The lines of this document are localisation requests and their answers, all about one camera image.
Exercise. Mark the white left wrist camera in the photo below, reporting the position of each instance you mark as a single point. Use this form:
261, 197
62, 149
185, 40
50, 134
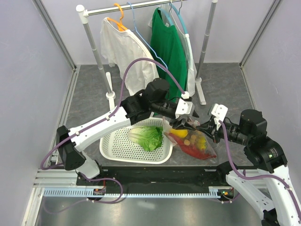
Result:
184, 107

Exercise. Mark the grey white clothes rack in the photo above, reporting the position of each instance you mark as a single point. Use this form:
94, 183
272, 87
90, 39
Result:
110, 94

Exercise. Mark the white garment on right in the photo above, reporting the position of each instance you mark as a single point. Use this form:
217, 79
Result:
191, 70

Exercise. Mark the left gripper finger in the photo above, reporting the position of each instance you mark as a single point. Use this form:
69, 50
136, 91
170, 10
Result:
179, 124
193, 113

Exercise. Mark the brown longan bunch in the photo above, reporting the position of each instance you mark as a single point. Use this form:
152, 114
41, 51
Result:
192, 137

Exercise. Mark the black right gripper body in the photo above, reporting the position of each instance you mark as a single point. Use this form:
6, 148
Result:
234, 133

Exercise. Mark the white perforated plastic basket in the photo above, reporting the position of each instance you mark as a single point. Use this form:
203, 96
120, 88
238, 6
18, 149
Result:
117, 146

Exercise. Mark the yellow lemon fruit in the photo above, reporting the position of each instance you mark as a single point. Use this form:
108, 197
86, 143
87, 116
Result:
181, 133

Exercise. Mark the teal clothes hanger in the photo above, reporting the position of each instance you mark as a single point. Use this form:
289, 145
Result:
174, 16

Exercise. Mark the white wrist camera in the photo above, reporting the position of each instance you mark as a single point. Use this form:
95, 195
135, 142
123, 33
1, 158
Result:
184, 107
218, 113

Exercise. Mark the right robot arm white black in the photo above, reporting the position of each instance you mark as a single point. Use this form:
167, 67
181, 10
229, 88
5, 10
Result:
270, 192

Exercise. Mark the white t-shirt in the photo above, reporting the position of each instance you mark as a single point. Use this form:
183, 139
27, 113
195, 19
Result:
123, 47

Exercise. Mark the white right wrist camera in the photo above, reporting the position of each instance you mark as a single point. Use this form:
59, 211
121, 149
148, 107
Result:
218, 113

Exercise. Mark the clear pink zip bag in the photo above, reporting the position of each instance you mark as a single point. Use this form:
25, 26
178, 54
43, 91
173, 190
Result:
166, 129

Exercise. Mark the green t-shirt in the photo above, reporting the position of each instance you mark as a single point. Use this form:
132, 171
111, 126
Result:
167, 45

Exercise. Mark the red plastic lobster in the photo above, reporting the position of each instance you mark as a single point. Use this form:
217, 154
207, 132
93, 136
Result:
192, 150

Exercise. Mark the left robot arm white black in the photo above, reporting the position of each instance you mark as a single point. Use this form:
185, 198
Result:
138, 107

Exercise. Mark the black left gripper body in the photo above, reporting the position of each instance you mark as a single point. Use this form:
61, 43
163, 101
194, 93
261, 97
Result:
167, 109

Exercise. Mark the green lettuce head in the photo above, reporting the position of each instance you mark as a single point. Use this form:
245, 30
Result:
148, 137

